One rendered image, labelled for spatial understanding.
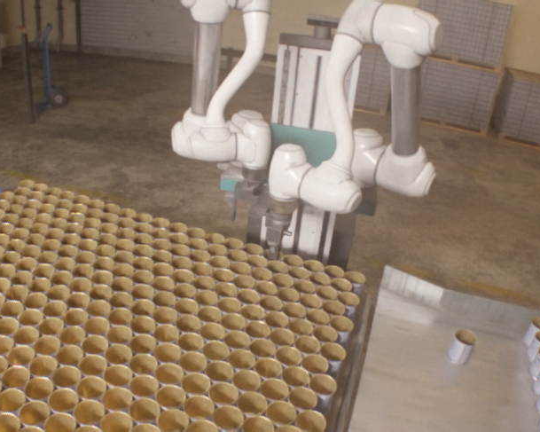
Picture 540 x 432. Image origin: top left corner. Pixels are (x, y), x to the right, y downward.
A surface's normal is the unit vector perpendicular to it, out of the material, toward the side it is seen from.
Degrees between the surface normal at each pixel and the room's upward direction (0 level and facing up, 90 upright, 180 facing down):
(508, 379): 0
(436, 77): 90
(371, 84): 91
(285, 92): 90
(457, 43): 92
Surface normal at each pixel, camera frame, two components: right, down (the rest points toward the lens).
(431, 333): 0.08, -0.87
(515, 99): -0.36, 0.46
